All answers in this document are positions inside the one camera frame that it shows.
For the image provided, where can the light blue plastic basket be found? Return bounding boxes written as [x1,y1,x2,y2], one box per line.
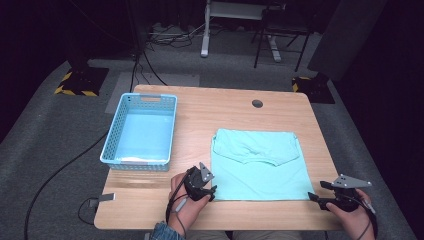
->
[99,92,179,173]

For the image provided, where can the tangle of floor cables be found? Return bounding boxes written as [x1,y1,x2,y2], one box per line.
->
[146,22,205,48]

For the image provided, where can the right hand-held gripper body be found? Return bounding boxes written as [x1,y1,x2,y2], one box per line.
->
[320,173,373,213]

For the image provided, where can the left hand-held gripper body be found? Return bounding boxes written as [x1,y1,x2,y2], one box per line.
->
[183,162,214,202]

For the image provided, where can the dark grey panel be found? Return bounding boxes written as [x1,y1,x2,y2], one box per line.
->
[307,0,389,83]

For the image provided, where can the black metal chair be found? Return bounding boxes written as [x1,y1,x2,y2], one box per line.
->
[251,3,313,73]

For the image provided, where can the right hand-held gripper cable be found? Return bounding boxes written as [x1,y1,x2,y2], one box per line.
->
[353,194,379,240]

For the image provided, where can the white desk frame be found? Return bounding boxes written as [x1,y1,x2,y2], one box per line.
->
[199,0,288,63]

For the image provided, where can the black yellow striped stand base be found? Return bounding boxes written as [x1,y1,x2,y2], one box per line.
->
[291,73,336,105]
[53,66,110,98]

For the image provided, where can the person's right hand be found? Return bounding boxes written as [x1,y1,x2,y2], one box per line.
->
[326,189,376,240]

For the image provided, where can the left hand-held gripper cable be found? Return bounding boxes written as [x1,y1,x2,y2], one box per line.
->
[165,169,192,238]

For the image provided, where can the person's left hand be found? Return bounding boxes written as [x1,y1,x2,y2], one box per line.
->
[167,173,211,234]

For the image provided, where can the short looped black cable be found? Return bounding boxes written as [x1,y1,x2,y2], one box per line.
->
[77,197,100,226]

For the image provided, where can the black cables from stand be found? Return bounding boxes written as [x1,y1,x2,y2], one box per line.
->
[129,49,168,93]

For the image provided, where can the hand-held gripper cable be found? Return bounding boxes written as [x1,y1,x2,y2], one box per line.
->
[165,169,192,238]
[353,194,379,240]

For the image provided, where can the mint green t-shirt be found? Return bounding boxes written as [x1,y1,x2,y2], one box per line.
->
[210,128,316,202]

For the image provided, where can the long black floor cable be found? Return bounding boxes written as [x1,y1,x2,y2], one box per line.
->
[23,131,110,240]

